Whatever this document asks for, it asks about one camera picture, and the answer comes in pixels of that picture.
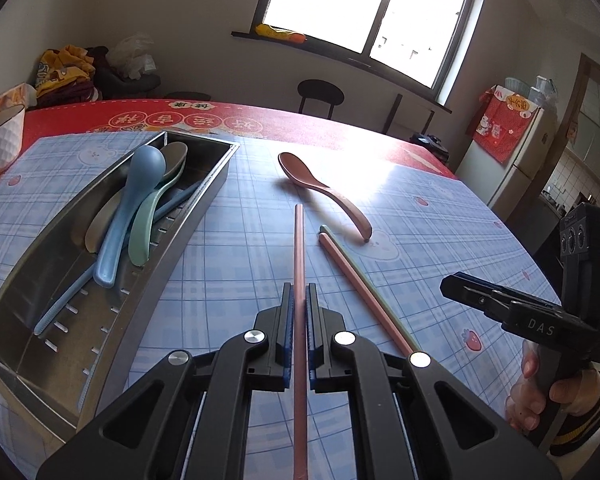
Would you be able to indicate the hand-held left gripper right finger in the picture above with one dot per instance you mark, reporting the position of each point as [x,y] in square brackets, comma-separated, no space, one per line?
[312,330]

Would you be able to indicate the black metal frame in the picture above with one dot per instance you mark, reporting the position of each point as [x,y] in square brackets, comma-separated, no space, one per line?
[396,110]

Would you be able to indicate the clear plastic bag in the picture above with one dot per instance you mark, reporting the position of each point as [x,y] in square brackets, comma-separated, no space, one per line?
[130,55]

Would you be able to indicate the blue chopstick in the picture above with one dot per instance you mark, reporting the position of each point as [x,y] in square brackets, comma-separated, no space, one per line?
[55,312]

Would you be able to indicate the person's right hand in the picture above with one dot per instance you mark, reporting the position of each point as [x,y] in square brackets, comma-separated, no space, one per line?
[525,410]

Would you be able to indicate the metal utensil tray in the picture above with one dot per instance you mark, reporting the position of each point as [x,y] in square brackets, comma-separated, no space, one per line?
[40,280]

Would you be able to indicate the dark framed window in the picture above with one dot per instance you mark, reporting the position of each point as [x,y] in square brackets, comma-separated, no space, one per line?
[330,0]

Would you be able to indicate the dark red clothing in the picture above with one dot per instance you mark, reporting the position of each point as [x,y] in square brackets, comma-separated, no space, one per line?
[75,92]

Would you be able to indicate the clear plastic bowl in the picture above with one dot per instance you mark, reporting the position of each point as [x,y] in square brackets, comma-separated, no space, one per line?
[516,84]

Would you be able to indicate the red printed tablecloth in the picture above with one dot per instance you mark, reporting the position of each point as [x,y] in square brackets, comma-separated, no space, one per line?
[330,130]

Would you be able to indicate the green spoon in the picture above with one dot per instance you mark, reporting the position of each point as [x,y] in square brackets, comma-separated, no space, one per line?
[142,230]

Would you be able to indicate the green chopstick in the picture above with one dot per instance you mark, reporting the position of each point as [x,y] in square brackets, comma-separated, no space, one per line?
[324,230]

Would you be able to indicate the black round stool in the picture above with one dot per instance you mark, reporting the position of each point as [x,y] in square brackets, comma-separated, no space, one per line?
[320,91]

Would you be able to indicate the blue spoon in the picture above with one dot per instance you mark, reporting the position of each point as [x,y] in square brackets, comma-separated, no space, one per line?
[147,165]

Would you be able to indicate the white dimpled bowl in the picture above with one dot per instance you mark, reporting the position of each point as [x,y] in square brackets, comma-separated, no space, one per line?
[0,145]

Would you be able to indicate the red printed cloth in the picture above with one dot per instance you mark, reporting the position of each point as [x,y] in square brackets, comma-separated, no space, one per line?
[500,125]

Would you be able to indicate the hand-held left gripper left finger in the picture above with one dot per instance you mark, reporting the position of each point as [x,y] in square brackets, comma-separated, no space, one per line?
[286,330]

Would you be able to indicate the wooden door frame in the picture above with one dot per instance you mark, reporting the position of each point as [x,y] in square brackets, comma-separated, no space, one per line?
[582,75]

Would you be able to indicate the clear plastic container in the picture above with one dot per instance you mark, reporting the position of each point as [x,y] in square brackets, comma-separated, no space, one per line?
[541,92]

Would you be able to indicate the yellow clothing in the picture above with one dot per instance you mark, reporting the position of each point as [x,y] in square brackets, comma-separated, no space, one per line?
[62,67]

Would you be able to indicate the black trash can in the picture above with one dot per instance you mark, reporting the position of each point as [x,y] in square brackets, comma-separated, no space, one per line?
[187,96]

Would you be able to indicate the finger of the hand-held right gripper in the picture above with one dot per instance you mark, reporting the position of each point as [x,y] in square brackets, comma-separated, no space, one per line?
[472,292]

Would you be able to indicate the pink chopstick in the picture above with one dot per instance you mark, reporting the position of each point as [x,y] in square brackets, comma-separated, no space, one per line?
[360,285]
[300,250]

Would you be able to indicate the orange snack box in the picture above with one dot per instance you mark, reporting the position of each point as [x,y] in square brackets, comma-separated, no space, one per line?
[10,97]

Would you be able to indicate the yellow packet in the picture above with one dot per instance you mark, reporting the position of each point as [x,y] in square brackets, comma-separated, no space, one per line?
[280,33]

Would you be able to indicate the beige spoon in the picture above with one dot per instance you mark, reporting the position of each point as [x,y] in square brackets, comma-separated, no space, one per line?
[175,157]

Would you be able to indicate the blue plaid table mat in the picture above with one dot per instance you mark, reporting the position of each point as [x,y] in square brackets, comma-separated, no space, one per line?
[260,240]

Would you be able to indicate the pink spoon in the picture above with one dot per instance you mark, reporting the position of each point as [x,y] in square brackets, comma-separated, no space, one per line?
[300,167]

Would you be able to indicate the white refrigerator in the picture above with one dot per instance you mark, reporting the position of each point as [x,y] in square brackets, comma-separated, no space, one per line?
[510,180]

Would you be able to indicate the dark grey chair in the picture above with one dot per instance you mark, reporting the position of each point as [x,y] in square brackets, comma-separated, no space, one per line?
[135,87]

